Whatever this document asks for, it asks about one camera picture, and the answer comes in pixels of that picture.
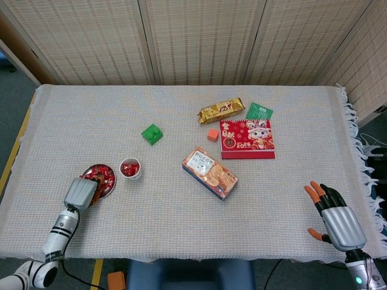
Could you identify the green toy building brick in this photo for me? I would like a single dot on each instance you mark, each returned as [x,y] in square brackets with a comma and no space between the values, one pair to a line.
[151,136]

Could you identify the white paper cup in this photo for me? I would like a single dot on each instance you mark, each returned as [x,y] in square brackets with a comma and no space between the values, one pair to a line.
[136,176]

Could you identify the red desk calendar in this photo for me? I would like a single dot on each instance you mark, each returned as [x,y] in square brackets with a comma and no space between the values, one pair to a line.
[242,139]

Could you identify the round silver metal plate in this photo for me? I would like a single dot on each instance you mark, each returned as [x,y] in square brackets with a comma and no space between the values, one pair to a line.
[89,172]

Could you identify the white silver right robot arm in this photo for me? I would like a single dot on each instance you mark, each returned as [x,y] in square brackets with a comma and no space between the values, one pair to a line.
[359,269]

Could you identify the woven folding screen panel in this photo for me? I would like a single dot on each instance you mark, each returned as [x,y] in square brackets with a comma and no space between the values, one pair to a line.
[366,66]
[202,42]
[84,42]
[302,42]

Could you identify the white woven tablecloth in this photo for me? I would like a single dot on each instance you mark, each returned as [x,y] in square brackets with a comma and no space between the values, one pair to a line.
[196,223]

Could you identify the orange foam block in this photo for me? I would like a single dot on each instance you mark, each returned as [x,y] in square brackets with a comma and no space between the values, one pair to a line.
[116,281]

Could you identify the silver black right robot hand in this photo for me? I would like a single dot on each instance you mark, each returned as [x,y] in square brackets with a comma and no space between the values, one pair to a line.
[344,226]

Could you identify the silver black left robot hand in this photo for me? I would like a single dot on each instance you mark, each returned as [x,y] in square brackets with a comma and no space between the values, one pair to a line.
[80,193]

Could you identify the small orange cube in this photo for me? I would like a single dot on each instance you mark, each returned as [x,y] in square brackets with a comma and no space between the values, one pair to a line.
[213,135]

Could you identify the blue padded seat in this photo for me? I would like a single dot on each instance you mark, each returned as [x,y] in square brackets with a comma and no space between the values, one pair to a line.
[187,275]

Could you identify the orange blue cookie box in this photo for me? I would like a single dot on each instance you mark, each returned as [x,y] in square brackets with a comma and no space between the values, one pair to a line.
[208,173]

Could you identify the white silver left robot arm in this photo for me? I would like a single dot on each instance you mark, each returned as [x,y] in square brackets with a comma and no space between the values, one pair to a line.
[59,232]

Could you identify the green foil sachet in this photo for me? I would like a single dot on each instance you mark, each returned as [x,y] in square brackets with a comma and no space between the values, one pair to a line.
[257,111]

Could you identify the gold biscuit packet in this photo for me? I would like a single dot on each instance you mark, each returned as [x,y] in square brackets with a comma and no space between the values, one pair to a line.
[220,110]

